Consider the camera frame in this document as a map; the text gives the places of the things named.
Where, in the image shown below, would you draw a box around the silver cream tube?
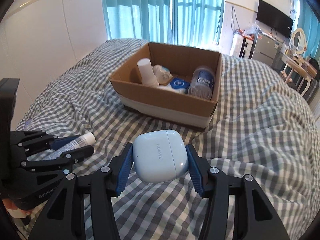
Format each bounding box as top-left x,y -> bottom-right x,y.
44,132 -> 95,160

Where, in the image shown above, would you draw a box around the white earbuds charging case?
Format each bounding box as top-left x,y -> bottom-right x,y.
133,129 -> 188,184

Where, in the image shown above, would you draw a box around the white plug-in night light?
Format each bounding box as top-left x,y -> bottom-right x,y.
137,58 -> 159,87

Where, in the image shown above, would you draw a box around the blue floral tissue pack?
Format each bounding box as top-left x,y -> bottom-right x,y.
158,77 -> 190,94

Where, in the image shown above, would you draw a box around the gingham checked duvet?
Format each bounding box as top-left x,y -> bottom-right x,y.
16,38 -> 319,239

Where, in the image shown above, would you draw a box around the brown cardboard box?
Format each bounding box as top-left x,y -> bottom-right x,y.
110,42 -> 222,129

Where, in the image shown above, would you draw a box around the clear cotton swab jar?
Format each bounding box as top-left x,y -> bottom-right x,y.
188,66 -> 215,100

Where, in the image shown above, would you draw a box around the white dressing table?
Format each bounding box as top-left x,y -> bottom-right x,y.
280,53 -> 319,101

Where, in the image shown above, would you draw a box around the black bag on table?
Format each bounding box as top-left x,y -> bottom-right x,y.
309,58 -> 320,82

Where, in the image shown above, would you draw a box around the silver mini fridge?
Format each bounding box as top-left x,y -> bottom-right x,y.
249,33 -> 279,66

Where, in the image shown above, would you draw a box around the white suitcase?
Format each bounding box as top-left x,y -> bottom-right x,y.
229,33 -> 253,59

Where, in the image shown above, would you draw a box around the teal window curtains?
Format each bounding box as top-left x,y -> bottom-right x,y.
102,0 -> 224,49

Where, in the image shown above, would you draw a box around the white oval vanity mirror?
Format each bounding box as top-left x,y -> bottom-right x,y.
291,28 -> 307,55

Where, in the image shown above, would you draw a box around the teal side curtain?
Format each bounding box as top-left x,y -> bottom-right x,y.
297,0 -> 320,62

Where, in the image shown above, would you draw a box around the black wall television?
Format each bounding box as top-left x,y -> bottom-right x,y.
257,0 -> 293,38

